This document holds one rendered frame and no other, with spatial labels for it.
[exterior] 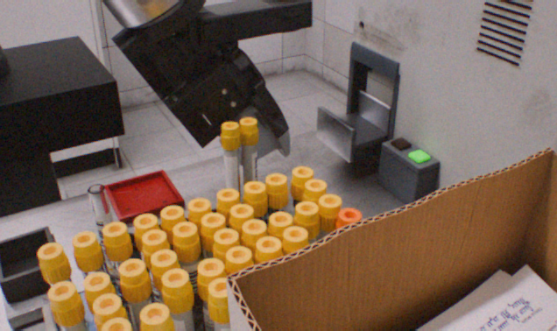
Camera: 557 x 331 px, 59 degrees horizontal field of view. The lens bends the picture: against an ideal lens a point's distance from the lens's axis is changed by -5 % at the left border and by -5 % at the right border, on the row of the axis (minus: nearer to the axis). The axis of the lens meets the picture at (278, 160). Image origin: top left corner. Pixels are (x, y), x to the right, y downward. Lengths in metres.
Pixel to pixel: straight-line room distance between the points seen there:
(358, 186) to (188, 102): 0.22
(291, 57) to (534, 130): 2.85
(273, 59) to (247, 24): 2.73
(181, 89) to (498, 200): 0.26
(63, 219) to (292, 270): 0.34
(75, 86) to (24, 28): 1.41
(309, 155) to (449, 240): 0.31
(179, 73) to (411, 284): 0.25
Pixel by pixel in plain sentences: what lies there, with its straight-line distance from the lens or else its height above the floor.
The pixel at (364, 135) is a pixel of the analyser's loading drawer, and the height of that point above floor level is 0.91.
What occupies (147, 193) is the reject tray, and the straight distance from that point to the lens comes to 0.56.
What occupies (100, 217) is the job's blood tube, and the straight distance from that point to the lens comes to 0.40.
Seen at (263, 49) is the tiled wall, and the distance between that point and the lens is 3.12.
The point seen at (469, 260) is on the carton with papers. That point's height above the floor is 0.96.
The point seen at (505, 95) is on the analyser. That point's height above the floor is 1.02.
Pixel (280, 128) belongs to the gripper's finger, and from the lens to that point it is 0.49.
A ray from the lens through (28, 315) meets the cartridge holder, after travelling 0.44.
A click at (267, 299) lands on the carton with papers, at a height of 1.00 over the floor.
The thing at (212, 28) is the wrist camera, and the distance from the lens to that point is 0.43.
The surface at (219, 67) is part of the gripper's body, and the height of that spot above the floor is 1.03.
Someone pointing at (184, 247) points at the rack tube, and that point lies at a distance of 0.31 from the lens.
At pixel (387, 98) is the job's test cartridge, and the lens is 0.58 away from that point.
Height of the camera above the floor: 1.19
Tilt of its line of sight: 31 degrees down
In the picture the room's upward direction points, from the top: straight up
